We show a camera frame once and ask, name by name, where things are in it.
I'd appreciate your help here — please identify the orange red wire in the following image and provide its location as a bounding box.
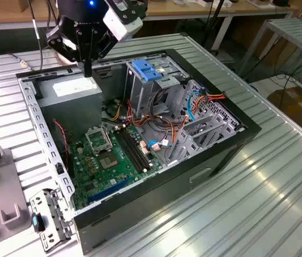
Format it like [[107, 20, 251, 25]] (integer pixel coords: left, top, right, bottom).
[[193, 90, 227, 113]]

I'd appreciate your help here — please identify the wooden desk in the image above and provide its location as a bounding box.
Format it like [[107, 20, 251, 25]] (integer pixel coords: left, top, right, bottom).
[[0, 0, 299, 51]]

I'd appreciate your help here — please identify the black latch with blue insert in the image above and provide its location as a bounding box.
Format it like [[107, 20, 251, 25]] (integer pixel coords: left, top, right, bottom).
[[30, 213, 46, 233]]

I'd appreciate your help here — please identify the blue plastic bay latch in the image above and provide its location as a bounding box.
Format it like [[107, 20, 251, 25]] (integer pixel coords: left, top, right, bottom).
[[131, 59, 164, 82]]

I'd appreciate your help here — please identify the CPU socket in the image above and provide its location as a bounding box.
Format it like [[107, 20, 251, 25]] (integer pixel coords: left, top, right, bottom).
[[97, 151, 121, 171]]

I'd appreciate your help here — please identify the orange black wire bundle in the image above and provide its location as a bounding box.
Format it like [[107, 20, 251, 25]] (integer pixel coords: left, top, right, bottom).
[[101, 99, 189, 150]]

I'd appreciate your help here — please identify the metal slat side table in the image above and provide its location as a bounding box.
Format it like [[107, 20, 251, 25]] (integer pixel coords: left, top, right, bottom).
[[238, 17, 302, 78]]

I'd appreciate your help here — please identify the blue expansion slot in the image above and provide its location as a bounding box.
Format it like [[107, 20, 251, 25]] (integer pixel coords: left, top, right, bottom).
[[87, 178, 130, 204]]

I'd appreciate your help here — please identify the cable with metal connector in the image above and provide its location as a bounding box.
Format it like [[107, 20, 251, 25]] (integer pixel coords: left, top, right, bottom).
[[6, 0, 61, 72]]

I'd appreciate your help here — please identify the grey metal drive cage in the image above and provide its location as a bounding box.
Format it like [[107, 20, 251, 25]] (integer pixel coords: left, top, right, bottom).
[[124, 56, 191, 118]]

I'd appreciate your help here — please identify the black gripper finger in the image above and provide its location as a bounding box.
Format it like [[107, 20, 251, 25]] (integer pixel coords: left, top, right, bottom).
[[87, 33, 117, 79], [45, 25, 89, 79]]

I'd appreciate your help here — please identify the blue wire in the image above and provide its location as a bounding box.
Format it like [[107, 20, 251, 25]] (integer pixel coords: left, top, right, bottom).
[[186, 89, 202, 123]]

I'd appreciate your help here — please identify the white plug with blue wire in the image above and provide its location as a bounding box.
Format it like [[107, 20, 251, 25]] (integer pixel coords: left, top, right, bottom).
[[148, 139, 173, 153]]

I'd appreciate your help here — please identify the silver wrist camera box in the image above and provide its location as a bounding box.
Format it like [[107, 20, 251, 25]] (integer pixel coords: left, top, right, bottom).
[[102, 0, 144, 43]]

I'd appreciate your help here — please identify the grey metal disk bay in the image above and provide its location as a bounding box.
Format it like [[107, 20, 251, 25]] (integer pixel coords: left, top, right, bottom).
[[164, 112, 245, 165]]

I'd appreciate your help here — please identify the metal socket cover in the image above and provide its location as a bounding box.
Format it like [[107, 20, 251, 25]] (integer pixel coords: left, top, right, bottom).
[[85, 125, 114, 156]]

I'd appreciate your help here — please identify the black stand pole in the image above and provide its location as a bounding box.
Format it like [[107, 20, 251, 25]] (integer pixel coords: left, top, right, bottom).
[[201, 0, 227, 51]]

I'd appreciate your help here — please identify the green motherboard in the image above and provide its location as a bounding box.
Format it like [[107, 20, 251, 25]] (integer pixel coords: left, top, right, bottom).
[[69, 124, 165, 211]]

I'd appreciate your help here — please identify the brown cardboard box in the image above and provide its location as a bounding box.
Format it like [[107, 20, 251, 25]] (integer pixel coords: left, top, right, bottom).
[[267, 87, 302, 134]]

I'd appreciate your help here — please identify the grey power supply unit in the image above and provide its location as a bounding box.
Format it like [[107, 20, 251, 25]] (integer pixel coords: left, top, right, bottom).
[[34, 72, 103, 140]]

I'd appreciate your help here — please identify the black RAM slot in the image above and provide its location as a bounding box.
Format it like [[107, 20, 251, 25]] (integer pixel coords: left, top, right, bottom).
[[114, 127, 146, 173], [120, 125, 152, 169]]

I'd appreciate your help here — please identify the red black fan wire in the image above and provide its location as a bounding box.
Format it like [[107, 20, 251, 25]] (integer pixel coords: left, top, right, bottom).
[[52, 119, 70, 172]]

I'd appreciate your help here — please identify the grey metal slot bracket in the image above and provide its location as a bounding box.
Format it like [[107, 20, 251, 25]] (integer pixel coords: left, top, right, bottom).
[[29, 188, 77, 254]]

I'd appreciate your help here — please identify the black open PC case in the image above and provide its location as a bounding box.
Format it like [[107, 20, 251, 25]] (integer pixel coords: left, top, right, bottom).
[[16, 48, 263, 255]]

